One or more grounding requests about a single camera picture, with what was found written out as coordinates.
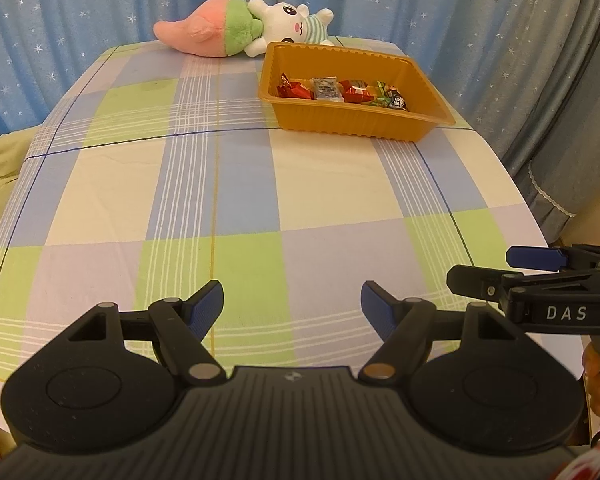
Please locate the red square candy packet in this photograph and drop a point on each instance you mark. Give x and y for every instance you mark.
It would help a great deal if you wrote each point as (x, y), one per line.
(356, 93)

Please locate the checked pastel tablecloth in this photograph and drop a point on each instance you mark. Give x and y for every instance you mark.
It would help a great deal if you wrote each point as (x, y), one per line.
(230, 185)

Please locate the person's right hand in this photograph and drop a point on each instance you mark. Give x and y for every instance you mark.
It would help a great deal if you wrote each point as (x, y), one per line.
(596, 380)

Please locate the white rabbit carrot plush toy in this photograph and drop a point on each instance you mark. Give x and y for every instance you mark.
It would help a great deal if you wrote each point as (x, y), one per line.
(200, 30)

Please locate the long green black snack packet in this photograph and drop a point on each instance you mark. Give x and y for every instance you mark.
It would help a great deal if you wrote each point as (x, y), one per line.
(394, 98)

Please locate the red white patterned cloth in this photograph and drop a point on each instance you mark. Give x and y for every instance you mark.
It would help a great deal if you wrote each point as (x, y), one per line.
(587, 464)

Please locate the blue star curtain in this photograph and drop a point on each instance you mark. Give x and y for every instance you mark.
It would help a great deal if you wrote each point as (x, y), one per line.
(80, 10)

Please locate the orange plastic tray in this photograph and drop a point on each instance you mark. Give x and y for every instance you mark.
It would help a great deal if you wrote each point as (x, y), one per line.
(350, 120)

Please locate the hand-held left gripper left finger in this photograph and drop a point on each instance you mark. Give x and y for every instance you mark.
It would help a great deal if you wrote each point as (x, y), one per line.
(207, 305)

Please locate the silver grey snack packet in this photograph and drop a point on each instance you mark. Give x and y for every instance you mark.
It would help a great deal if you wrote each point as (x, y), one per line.
(327, 89)

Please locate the grey curtain with lace trim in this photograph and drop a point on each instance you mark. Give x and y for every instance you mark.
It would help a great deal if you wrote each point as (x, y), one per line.
(595, 135)

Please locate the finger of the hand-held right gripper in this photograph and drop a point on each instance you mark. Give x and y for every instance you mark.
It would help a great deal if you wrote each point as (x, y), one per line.
(475, 282)
(535, 257)

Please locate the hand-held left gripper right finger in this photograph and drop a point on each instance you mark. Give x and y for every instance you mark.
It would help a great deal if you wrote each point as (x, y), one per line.
(377, 305)

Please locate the dark red snack packet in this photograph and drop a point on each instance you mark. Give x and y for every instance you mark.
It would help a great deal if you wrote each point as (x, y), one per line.
(302, 91)

